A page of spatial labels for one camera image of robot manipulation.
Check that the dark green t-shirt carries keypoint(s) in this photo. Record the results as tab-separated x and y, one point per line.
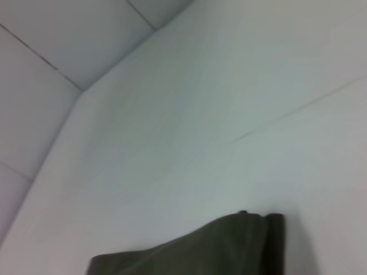
206	252

